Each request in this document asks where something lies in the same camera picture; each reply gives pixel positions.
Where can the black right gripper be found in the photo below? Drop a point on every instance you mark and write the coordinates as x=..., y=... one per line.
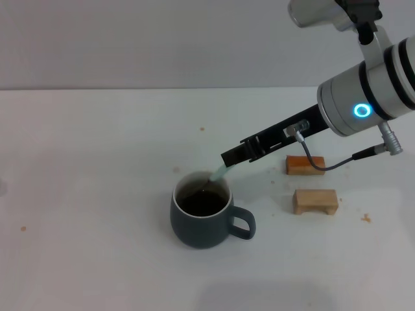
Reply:
x=285, y=129

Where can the grey ceramic cup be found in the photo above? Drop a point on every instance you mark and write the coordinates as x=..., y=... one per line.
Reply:
x=194, y=231

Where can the orange stained wooden block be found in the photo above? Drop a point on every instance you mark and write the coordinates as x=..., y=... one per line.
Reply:
x=298, y=166

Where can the dark coffee liquid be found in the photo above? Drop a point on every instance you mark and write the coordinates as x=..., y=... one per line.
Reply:
x=204, y=204

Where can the pale notched wooden block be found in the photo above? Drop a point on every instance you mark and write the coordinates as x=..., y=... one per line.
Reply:
x=311, y=199

